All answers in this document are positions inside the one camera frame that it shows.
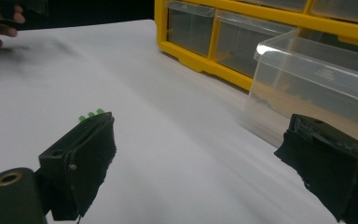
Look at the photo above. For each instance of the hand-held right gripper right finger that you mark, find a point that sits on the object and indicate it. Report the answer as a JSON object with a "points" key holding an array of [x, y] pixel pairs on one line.
{"points": [[332, 165]]}

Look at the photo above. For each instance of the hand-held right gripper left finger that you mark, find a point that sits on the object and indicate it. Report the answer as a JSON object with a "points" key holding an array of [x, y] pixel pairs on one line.
{"points": [[84, 161]]}

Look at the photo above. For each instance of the yellow black drawer cabinet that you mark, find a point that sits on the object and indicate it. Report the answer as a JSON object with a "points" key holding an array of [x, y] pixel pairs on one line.
{"points": [[199, 63]]}

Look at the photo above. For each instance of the set of clear cabinet drawers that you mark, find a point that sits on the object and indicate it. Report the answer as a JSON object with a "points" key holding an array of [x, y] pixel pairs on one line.
{"points": [[189, 34]]}

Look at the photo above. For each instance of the white table sheet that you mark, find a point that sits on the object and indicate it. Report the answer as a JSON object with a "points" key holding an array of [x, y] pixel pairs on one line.
{"points": [[167, 140]]}

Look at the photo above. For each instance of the clear plastic drawer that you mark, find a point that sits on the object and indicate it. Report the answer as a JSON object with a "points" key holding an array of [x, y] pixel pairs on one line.
{"points": [[307, 77]]}

